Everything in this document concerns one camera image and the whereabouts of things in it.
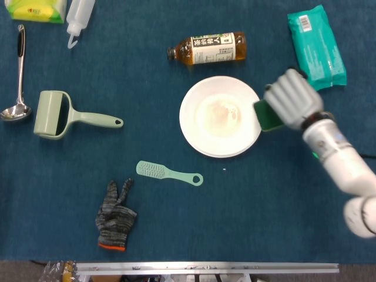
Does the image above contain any pale green scrub brush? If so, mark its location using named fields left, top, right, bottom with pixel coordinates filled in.
left=136, top=160, right=204, bottom=186

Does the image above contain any green yellow sponge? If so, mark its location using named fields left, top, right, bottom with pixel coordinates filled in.
left=253, top=99, right=286, bottom=133

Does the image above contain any pale green lint roller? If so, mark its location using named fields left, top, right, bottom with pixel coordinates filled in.
left=33, top=90, right=125, bottom=140

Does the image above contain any amber tea bottle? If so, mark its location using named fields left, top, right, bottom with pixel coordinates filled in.
left=166, top=31, right=247, bottom=66

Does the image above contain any steel soup ladle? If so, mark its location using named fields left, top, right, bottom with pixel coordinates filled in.
left=0, top=23, right=32, bottom=122

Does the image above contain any white squeeze bottle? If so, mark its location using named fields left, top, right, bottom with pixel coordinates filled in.
left=66, top=0, right=96, bottom=49

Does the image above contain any white round plate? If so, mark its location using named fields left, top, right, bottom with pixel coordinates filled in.
left=179, top=75, right=261, bottom=159

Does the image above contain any grey knitted work glove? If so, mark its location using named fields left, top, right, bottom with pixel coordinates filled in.
left=95, top=177, right=138, bottom=252

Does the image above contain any crumpled clear plastic bag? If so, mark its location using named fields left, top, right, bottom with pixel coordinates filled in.
left=38, top=260, right=78, bottom=282

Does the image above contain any teal wet wipes pack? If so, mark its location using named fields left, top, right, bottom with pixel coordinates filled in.
left=287, top=4, right=348, bottom=92

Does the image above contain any blue table cloth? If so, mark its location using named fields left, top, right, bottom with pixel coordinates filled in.
left=0, top=0, right=376, bottom=264

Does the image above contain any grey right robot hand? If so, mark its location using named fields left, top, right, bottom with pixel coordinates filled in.
left=263, top=68, right=324, bottom=130

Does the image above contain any yellow green tissue pack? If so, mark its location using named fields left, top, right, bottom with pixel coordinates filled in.
left=4, top=0, right=68, bottom=24

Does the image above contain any aluminium frame rail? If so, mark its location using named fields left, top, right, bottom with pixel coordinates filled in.
left=75, top=262, right=340, bottom=276

